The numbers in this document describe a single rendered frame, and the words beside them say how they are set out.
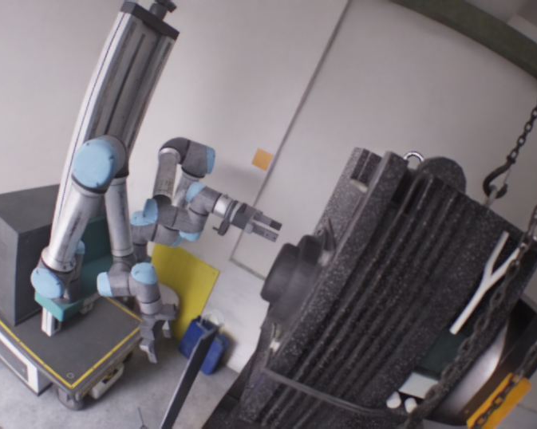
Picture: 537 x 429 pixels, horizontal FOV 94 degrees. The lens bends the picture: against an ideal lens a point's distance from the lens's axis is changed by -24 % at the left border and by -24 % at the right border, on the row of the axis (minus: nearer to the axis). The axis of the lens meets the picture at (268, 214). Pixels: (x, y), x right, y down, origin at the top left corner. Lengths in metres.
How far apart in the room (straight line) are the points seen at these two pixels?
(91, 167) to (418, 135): 1.55
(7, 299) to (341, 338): 1.43
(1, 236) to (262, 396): 1.22
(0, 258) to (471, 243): 1.66
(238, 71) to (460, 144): 1.33
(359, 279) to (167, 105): 1.77
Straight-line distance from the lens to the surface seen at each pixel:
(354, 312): 0.66
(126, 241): 1.10
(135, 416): 1.86
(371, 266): 0.62
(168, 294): 2.23
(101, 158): 0.85
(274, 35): 1.98
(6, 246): 1.52
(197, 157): 1.38
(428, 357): 0.82
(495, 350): 0.83
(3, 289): 1.67
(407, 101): 1.86
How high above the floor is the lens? 1.56
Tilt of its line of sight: 15 degrees down
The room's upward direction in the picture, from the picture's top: 25 degrees clockwise
